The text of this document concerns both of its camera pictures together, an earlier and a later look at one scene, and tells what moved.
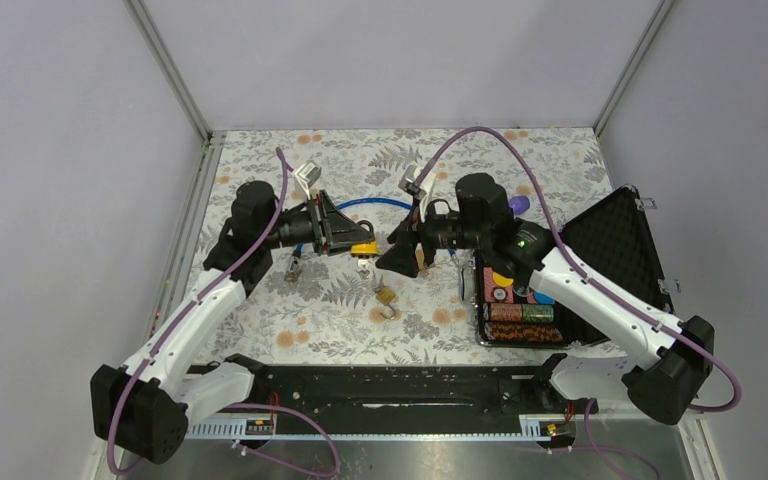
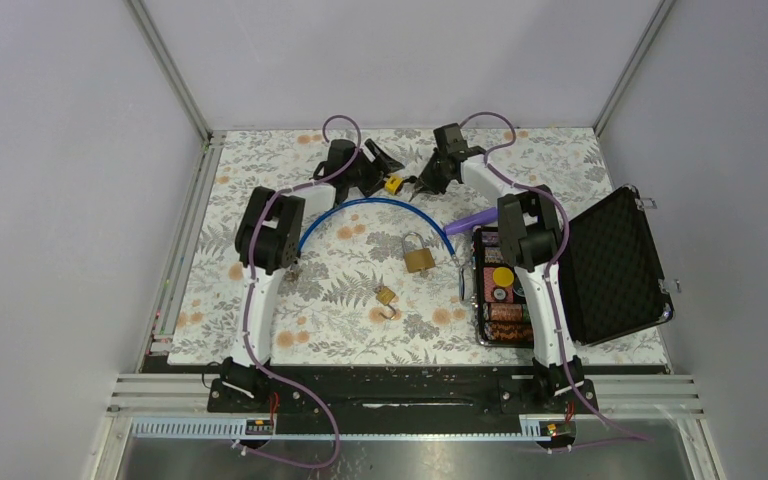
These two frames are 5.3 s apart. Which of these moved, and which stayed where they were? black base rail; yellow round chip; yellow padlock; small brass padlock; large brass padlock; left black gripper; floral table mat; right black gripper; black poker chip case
Moved: right black gripper; yellow padlock; left black gripper
Stayed: black poker chip case; black base rail; floral table mat; yellow round chip; small brass padlock; large brass padlock
